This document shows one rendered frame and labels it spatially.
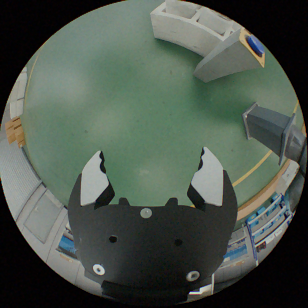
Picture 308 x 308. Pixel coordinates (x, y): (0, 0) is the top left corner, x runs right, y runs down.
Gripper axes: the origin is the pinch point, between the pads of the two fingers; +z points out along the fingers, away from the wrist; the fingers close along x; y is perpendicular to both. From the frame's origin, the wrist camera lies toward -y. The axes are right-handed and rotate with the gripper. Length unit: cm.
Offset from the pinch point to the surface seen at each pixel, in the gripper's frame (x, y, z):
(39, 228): -388, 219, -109
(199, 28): 16.0, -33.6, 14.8
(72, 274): -296, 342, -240
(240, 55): 17.9, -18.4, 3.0
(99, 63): -26, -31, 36
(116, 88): -16.6, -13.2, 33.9
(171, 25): 8.0, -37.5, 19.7
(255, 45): 18.2, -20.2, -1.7
